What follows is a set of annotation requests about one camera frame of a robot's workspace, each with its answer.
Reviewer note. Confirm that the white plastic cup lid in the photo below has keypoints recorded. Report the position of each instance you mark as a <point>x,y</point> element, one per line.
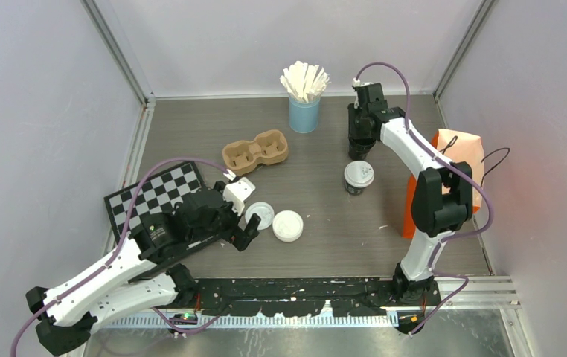
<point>359,174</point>

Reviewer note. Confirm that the blue cylindrical holder cup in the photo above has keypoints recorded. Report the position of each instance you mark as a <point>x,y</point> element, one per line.
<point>303,117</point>

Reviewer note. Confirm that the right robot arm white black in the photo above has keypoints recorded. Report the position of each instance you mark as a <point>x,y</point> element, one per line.
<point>442,200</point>

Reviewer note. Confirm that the brown cardboard cup carrier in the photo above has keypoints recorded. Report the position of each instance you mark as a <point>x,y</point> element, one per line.
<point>267,148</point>

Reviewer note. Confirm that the stack of white lids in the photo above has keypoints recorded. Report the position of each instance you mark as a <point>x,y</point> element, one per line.
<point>287,226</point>

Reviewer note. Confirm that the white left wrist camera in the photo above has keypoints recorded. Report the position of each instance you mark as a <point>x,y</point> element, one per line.
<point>237,191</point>

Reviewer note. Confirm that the orange paper takeout bag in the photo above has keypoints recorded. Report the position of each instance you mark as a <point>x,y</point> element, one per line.
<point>458,146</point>

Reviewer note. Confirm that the black paper coffee cup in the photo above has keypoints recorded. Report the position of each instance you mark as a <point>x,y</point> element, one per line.
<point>356,188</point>

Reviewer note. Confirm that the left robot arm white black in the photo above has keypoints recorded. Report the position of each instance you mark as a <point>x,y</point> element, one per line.
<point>145,272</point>

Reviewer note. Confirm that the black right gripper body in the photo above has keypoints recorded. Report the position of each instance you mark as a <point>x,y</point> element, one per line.
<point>356,122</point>

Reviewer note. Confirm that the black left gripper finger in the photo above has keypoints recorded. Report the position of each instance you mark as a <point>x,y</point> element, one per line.
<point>219,186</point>
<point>241,238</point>

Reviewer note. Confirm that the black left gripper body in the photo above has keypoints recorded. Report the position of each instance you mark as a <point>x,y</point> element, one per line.
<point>223,221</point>

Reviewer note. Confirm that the black white checkerboard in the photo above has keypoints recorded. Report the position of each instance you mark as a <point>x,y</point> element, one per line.
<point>160,194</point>

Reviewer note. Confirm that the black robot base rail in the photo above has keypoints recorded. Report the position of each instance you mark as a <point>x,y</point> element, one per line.
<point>300,297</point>

